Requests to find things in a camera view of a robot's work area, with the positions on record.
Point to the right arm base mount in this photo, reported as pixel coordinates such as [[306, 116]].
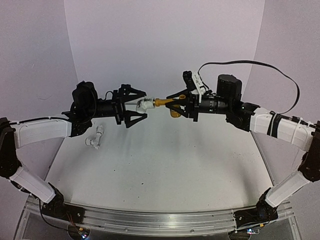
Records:
[[260, 214]]

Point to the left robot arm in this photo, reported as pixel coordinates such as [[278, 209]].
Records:
[[85, 107]]

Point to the gold brass faucet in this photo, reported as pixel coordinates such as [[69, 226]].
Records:
[[172, 103]]

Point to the white elbow fitting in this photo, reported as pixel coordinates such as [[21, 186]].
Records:
[[145, 104]]

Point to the right small circuit board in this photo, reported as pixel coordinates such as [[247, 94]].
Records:
[[253, 230]]

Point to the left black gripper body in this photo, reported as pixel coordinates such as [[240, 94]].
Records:
[[119, 106]]

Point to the left small circuit board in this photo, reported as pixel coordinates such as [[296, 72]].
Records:
[[84, 233]]

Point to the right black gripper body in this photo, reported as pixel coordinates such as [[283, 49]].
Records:
[[192, 106]]

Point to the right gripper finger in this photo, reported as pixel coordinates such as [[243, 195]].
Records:
[[177, 111], [181, 95]]

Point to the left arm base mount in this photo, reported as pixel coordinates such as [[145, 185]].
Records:
[[58, 209]]

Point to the small circuit board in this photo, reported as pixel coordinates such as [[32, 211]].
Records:
[[253, 230], [84, 233]]

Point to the white plastic faucet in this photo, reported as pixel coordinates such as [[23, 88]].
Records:
[[94, 142]]

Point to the aluminium front rail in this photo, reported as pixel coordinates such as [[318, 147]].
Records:
[[158, 224]]

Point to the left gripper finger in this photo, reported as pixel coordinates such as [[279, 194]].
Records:
[[132, 117], [128, 94]]

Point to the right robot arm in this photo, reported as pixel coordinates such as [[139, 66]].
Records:
[[249, 117]]

